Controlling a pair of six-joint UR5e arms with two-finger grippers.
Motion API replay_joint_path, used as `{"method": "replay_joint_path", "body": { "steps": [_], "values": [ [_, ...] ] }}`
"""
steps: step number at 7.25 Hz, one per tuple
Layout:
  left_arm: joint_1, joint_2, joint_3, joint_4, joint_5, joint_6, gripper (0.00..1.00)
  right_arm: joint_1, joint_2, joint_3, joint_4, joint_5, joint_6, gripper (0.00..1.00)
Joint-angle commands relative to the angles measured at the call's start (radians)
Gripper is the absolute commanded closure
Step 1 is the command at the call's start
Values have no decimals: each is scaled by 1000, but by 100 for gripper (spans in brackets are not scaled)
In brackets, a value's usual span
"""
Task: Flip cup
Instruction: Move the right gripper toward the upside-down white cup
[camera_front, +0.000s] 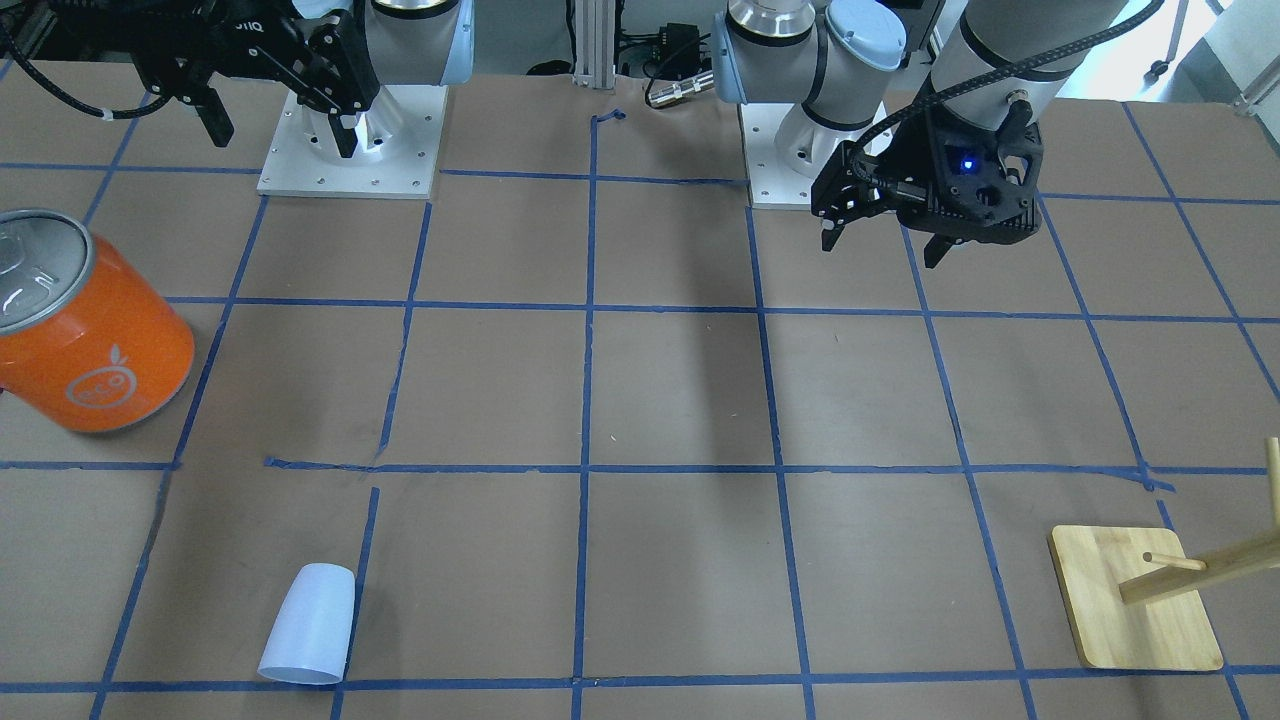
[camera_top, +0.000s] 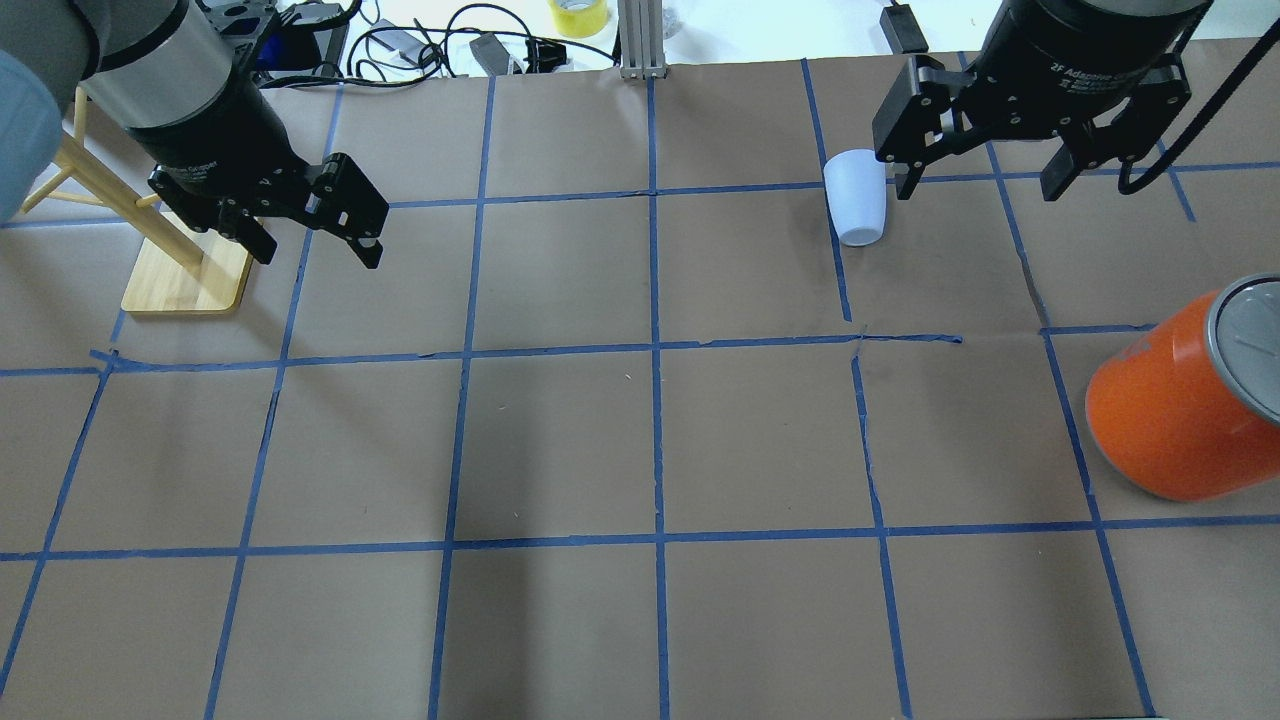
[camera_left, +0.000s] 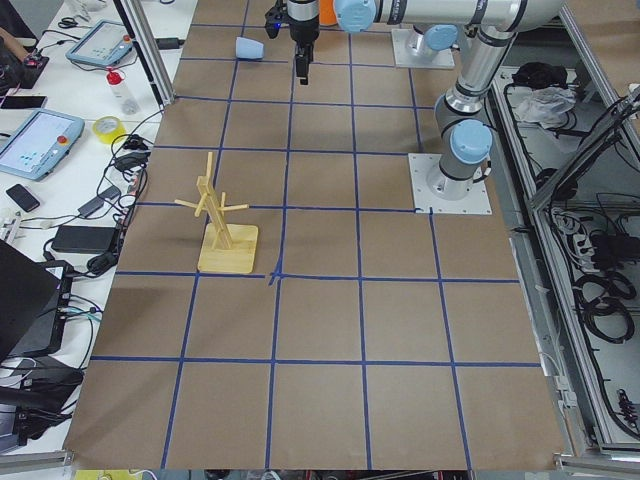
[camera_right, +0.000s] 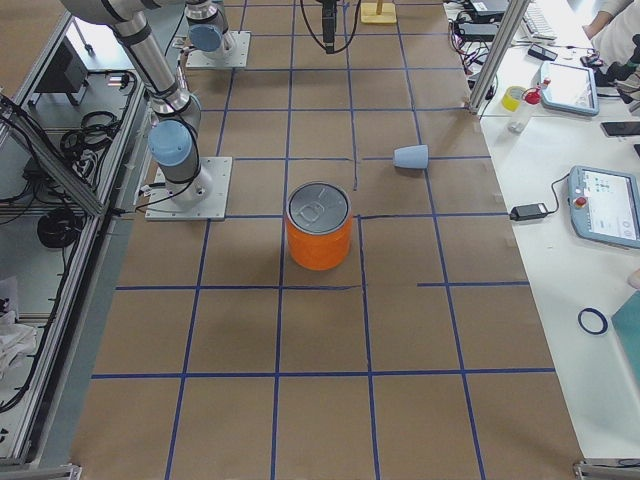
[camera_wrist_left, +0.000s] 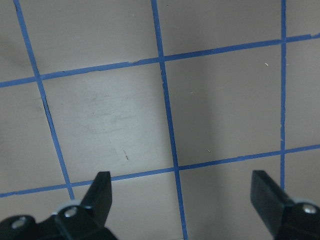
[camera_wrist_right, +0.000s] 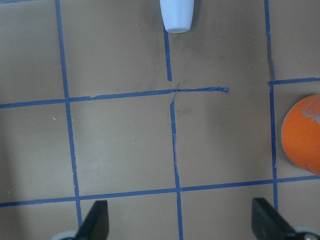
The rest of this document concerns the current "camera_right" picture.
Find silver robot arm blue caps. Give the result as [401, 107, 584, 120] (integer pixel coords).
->
[63, 1, 207, 210]

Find black smartphone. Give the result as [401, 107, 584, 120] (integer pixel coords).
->
[601, 121, 640, 137]

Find yellow tape roll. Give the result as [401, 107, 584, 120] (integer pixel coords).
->
[501, 86, 526, 112]

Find teach pendant tablet near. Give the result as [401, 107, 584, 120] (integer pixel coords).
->
[567, 166, 639, 249]

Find teach pendant tablet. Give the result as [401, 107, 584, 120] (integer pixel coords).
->
[538, 61, 599, 117]
[567, 166, 639, 249]

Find wooden mug tree stand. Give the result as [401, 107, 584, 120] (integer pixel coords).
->
[360, 0, 397, 25]

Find aluminium frame post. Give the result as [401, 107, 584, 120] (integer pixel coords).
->
[467, 0, 529, 114]

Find blue tape ring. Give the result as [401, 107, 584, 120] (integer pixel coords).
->
[577, 308, 609, 335]

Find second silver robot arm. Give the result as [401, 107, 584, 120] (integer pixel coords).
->
[184, 0, 236, 61]

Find teach pendant tablet far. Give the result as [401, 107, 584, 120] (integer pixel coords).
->
[538, 61, 599, 117]

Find teal box corner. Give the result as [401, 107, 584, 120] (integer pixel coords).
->
[612, 291, 640, 377]

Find red cap squeeze bottle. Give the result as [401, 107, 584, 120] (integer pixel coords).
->
[522, 78, 550, 105]

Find black power adapter brick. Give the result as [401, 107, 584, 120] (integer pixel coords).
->
[509, 203, 549, 221]

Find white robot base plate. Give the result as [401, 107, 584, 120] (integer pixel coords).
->
[145, 157, 233, 221]

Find light blue plastic cup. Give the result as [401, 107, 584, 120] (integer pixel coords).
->
[393, 144, 429, 170]

